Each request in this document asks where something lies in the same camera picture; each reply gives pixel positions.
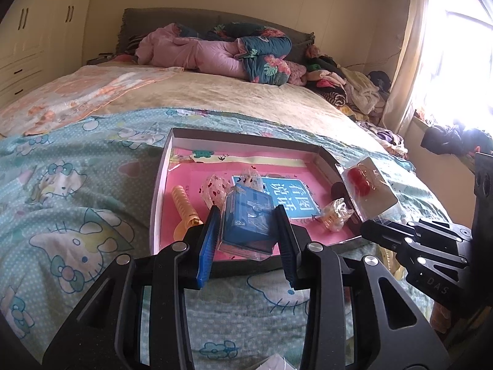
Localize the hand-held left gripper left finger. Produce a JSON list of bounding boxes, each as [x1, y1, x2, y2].
[[42, 205, 222, 370]]

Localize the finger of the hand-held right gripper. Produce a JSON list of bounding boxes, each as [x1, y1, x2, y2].
[[361, 219, 472, 255], [395, 239, 470, 310]]

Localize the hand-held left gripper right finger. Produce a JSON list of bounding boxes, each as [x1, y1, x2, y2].
[[274, 205, 451, 370]]

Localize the orange spiral hair tie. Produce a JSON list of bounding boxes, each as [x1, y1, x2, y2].
[[171, 185, 204, 240]]

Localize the blue box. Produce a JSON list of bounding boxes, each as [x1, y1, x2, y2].
[[217, 183, 279, 261]]

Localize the beige dotted bow hair clip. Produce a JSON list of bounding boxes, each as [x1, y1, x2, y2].
[[202, 167, 270, 209]]

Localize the red hair accessory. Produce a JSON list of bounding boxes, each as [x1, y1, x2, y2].
[[334, 157, 399, 222]]

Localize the shallow cardboard box tray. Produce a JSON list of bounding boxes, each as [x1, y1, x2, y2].
[[148, 127, 365, 276]]

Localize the dark clothes on sill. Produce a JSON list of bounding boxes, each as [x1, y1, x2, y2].
[[421, 123, 493, 159]]

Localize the earrings on white card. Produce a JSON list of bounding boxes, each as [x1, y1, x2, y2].
[[257, 352, 302, 370]]

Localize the cartoon cat print blanket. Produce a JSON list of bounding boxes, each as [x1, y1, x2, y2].
[[0, 108, 451, 370]]

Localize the window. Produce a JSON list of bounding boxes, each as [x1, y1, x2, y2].
[[408, 0, 493, 132]]

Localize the pile of clothes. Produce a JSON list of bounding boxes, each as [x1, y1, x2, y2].
[[293, 44, 409, 158]]

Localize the cream curtain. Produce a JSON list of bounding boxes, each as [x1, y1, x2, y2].
[[381, 0, 433, 135]]

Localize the dark floral quilt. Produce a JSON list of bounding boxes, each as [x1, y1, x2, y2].
[[175, 22, 292, 84]]

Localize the pink quilt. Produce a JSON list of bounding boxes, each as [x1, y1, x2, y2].
[[135, 23, 251, 78]]

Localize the pink floral towel blanket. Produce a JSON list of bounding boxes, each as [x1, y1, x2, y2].
[[0, 65, 185, 137]]

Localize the bedside table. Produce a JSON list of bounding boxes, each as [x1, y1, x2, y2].
[[87, 53, 117, 66]]

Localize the striped pillow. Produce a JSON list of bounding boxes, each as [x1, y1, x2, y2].
[[126, 35, 146, 54]]

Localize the cream built-in wardrobe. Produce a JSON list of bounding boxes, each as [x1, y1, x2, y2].
[[0, 0, 101, 105]]

